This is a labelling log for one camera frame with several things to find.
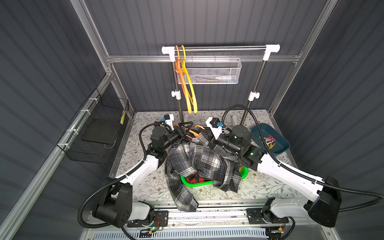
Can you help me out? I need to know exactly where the brown orange hanger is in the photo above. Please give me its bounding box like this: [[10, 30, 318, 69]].
[[173, 124, 206, 139]]

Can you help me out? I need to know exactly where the grey plaid long-sleeve shirt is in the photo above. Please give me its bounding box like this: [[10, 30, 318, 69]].
[[165, 136, 242, 212]]

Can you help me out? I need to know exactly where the yellow plastic hanger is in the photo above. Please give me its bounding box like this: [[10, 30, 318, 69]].
[[181, 45, 198, 114]]

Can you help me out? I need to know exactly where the red clothespin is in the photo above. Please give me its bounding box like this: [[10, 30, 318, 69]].
[[265, 135, 276, 144]]

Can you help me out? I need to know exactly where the red black plaid shirt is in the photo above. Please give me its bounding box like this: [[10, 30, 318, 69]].
[[186, 173, 210, 184]]

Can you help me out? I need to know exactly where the orange plastic hanger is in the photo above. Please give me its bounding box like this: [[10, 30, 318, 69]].
[[175, 46, 194, 114]]

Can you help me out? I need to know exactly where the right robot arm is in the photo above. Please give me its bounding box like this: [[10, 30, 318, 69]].
[[206, 111, 384, 228]]

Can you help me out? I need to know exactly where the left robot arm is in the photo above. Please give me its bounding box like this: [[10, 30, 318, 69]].
[[77, 115, 193, 229]]

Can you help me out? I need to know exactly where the dark teal plastic bin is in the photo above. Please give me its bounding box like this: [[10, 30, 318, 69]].
[[250, 123, 291, 156]]

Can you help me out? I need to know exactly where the green perforated plastic tray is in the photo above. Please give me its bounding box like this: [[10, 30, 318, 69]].
[[181, 165, 249, 188]]

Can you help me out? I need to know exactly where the floral table mat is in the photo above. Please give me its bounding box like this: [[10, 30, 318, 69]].
[[115, 110, 299, 204]]

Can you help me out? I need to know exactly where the yellow object in basket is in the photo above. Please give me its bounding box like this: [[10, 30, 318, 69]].
[[120, 110, 126, 125]]

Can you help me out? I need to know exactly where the steel clothes rack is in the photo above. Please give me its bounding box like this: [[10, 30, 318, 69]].
[[161, 44, 281, 120]]

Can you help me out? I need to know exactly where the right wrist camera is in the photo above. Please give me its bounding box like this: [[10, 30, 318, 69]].
[[206, 117, 225, 140]]

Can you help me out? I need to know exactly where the white mesh wire basket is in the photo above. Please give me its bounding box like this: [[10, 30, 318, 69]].
[[186, 58, 242, 85]]

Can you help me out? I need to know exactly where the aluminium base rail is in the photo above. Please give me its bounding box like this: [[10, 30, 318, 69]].
[[80, 200, 340, 240]]

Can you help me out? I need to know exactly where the black wire wall basket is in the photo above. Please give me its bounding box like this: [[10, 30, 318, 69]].
[[57, 94, 130, 164]]

